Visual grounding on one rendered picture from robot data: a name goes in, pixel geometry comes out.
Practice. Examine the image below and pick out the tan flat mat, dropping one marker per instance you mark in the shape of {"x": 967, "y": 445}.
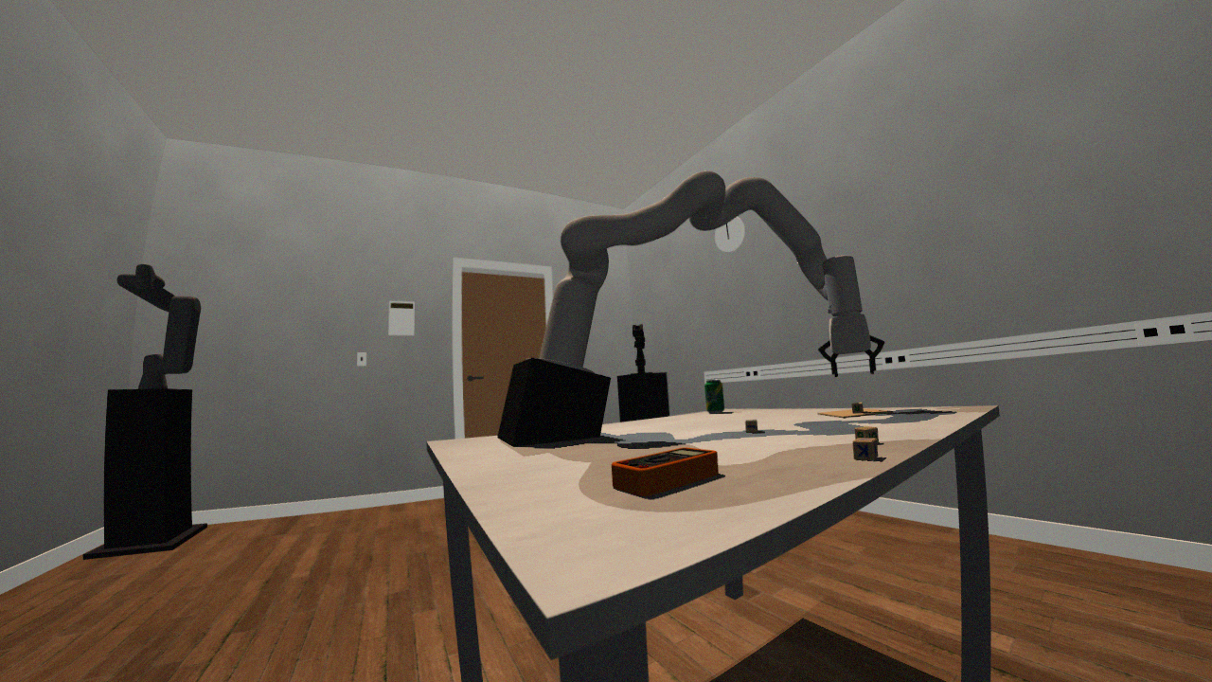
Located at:
{"x": 849, "y": 414}

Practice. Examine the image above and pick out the green drink can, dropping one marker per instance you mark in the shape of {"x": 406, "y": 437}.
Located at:
{"x": 714, "y": 396}

